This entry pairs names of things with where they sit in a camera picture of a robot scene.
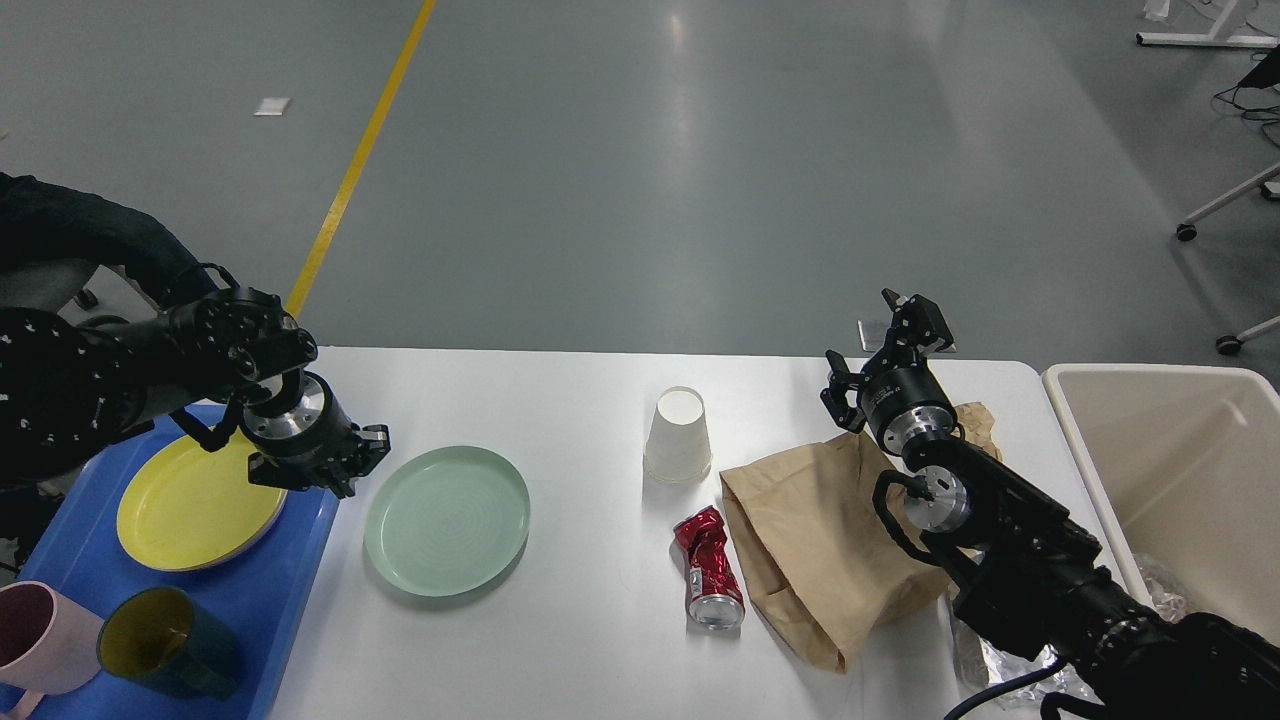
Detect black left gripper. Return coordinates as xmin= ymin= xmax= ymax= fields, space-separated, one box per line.
xmin=242 ymin=372 xmax=390 ymax=498

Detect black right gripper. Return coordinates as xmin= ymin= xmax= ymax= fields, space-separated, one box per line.
xmin=820 ymin=288 xmax=959 ymax=451

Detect light green plate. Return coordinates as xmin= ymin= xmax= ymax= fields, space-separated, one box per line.
xmin=364 ymin=446 xmax=531 ymax=598

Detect dark teal mug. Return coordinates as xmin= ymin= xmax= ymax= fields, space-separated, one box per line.
xmin=96 ymin=585 xmax=241 ymax=701

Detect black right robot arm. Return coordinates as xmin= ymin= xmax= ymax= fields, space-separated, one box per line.
xmin=820 ymin=290 xmax=1279 ymax=719

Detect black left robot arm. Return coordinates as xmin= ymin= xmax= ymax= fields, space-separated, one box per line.
xmin=1 ymin=273 xmax=390 ymax=498

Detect grey floor socket plate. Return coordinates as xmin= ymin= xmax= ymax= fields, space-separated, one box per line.
xmin=858 ymin=320 xmax=957 ymax=356

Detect crumpled brown paper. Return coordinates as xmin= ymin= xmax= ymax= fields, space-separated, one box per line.
xmin=952 ymin=402 xmax=1004 ymax=461

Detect yellow plate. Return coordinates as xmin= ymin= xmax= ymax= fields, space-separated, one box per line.
xmin=116 ymin=433 xmax=287 ymax=571

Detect brown paper bag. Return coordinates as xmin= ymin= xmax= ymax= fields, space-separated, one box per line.
xmin=719 ymin=433 xmax=950 ymax=674

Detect white paper cup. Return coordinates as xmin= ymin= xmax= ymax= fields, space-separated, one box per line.
xmin=643 ymin=386 xmax=713 ymax=486

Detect crushed red soda can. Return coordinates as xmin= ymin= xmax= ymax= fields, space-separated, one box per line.
xmin=673 ymin=505 xmax=745 ymax=632

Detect grey office chair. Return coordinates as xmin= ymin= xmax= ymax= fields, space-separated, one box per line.
xmin=1 ymin=260 xmax=157 ymax=325

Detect beige plastic bin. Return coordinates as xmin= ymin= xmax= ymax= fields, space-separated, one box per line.
xmin=1042 ymin=364 xmax=1279 ymax=643

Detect crumpled aluminium foil tray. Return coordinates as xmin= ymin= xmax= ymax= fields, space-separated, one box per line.
xmin=945 ymin=584 xmax=1098 ymax=711

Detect pink mug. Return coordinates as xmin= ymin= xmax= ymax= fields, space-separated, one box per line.
xmin=1 ymin=582 xmax=104 ymax=719

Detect seated person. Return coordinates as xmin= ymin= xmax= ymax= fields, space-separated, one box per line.
xmin=1 ymin=173 xmax=216 ymax=306

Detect crumpled foil in bin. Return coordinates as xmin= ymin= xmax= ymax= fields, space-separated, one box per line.
xmin=1134 ymin=553 xmax=1194 ymax=623

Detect white desk leg frame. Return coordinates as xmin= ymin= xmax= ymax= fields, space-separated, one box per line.
xmin=1135 ymin=1 xmax=1277 ymax=51

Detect black cables on floor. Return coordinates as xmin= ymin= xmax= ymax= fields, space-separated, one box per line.
xmin=1213 ymin=45 xmax=1280 ymax=151

